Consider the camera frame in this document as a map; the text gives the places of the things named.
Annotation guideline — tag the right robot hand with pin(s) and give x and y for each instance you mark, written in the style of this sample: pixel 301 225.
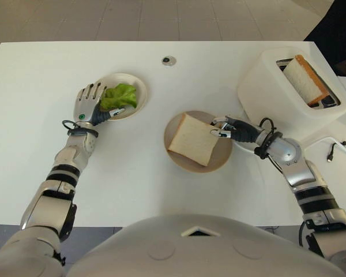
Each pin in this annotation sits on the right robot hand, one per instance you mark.
pixel 242 130

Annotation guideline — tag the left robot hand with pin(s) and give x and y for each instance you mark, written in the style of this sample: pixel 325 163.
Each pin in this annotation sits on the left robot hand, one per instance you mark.
pixel 86 107

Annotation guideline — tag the green lettuce leaf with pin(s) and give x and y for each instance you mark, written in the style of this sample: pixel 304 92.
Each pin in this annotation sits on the green lettuce leaf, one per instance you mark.
pixel 121 95

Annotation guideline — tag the bread slice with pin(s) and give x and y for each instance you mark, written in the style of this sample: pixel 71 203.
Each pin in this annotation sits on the bread slice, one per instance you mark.
pixel 304 80
pixel 193 139

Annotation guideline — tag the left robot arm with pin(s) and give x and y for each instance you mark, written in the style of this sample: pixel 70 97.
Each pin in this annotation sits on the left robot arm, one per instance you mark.
pixel 50 199

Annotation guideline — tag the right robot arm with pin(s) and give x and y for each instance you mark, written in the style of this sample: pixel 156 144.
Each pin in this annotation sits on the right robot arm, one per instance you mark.
pixel 311 190

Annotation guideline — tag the beige round plate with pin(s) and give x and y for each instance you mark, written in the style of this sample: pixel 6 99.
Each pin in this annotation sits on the beige round plate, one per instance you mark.
pixel 222 157

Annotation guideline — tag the cream toaster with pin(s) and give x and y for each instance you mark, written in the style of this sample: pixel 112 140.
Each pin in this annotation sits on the cream toaster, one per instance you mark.
pixel 269 86

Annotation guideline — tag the cream round plate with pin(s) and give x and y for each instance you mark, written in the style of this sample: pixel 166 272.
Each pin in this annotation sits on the cream round plate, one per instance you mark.
pixel 139 89

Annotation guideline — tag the robot body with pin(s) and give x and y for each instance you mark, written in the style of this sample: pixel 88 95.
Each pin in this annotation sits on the robot body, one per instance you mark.
pixel 203 248

